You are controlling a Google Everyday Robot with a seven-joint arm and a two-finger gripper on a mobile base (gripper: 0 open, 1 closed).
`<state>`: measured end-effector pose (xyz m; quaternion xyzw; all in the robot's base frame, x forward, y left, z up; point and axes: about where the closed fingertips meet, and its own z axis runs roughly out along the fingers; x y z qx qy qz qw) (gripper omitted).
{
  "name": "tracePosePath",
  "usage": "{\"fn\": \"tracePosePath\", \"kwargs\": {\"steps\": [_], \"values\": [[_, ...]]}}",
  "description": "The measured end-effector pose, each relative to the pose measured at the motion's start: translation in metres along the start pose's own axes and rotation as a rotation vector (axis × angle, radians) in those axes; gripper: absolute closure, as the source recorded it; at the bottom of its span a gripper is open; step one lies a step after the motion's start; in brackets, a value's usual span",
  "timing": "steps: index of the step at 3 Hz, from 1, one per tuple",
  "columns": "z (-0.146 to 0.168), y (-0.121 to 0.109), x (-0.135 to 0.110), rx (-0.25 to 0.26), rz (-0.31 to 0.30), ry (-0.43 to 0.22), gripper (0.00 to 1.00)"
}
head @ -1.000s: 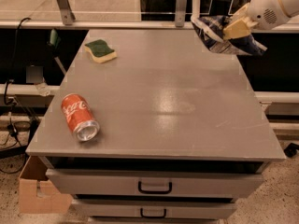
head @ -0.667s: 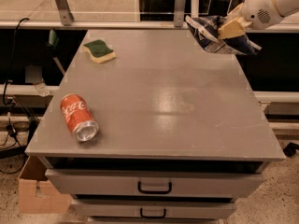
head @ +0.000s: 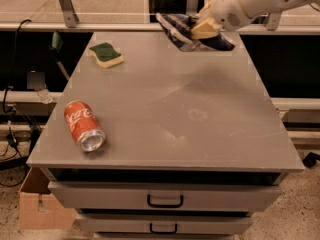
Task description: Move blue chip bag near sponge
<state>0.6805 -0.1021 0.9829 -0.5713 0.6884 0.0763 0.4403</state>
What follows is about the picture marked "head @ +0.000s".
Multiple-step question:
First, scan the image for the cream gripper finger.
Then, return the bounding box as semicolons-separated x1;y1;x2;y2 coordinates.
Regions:
196;0;215;22
191;17;222;40

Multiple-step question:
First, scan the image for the blue chip bag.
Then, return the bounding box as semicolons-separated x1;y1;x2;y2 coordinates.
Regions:
156;13;235;52

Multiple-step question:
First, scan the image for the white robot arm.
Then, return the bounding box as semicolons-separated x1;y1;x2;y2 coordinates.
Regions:
191;0;320;39

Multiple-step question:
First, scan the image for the green yellow sponge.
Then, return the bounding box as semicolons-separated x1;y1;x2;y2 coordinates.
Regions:
89;43;124;68

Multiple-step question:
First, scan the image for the red coca-cola can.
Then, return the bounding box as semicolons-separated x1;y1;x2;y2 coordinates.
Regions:
64;101;105;152

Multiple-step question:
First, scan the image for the plastic water bottle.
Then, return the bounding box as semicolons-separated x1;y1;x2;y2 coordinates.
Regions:
35;88;53;104

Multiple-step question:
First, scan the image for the grey lower drawer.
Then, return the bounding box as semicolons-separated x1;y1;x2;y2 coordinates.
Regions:
77;214;252;235

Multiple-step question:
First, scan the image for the grey drawer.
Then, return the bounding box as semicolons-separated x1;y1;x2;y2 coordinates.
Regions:
77;214;252;235
49;181;281;212

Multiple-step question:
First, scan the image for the grey upper drawer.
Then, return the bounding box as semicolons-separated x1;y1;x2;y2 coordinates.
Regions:
49;181;281;212

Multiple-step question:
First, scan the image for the cardboard box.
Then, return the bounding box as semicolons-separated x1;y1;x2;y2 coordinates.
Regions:
19;168;76;230

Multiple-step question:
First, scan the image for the right metal bracket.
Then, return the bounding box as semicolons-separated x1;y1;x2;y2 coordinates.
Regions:
264;12;282;31

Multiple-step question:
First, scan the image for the left metal bracket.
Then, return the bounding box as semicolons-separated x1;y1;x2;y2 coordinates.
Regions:
58;0;79;28

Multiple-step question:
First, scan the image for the green handled tool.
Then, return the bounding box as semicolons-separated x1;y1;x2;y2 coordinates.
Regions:
49;31;70;80

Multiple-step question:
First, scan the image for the black cable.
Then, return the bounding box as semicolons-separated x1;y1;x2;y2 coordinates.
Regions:
2;18;33;115

